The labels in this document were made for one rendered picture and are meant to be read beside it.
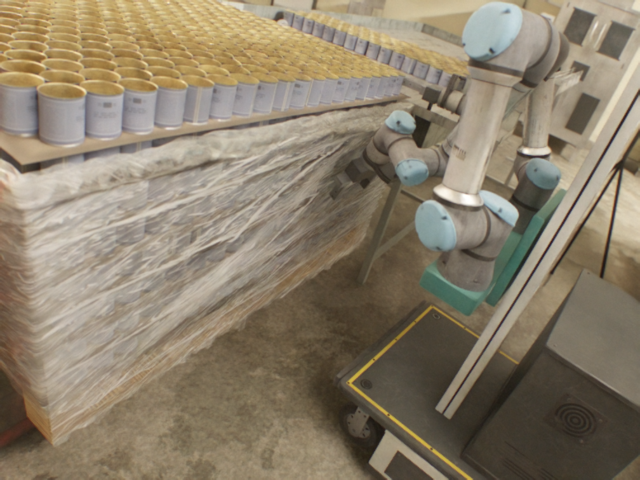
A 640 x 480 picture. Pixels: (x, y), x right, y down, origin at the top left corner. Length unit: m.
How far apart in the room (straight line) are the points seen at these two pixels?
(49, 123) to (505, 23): 0.80
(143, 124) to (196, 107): 0.13
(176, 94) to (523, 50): 0.66
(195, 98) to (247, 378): 1.27
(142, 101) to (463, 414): 1.37
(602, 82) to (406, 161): 5.68
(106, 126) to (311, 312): 1.64
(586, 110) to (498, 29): 5.82
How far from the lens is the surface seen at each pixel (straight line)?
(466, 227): 1.05
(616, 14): 6.73
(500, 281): 1.33
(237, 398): 1.87
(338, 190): 1.36
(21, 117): 0.83
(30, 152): 0.79
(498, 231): 1.14
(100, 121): 0.83
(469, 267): 1.19
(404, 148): 1.19
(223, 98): 0.99
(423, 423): 1.60
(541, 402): 1.35
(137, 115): 0.86
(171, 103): 0.90
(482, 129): 1.00
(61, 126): 0.79
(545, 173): 1.60
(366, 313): 2.38
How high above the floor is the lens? 1.50
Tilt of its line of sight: 32 degrees down
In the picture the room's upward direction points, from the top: 18 degrees clockwise
